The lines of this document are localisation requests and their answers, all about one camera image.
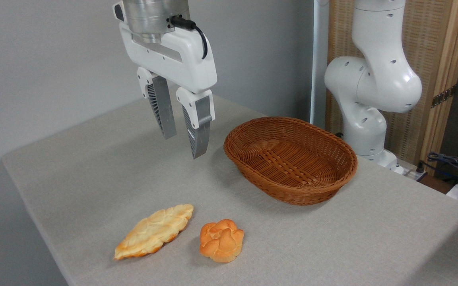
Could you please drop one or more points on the long braided bread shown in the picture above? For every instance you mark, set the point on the long braided bread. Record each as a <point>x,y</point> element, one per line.
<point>153,232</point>

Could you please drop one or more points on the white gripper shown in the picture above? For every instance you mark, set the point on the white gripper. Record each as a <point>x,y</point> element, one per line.
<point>181,59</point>

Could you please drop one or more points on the white vertical pole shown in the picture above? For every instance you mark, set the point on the white vertical pole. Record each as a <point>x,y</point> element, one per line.
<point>319,59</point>

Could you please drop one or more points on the brown oval wicker basket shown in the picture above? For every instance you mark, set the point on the brown oval wicker basket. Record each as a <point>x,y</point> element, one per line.
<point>292,159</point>

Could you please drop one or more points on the grey fabric tablecloth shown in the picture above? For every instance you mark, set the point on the grey fabric tablecloth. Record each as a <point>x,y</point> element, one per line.
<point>133,171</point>

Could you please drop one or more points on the round knotted bread roll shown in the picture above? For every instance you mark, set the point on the round knotted bread roll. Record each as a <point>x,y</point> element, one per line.
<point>221,241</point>

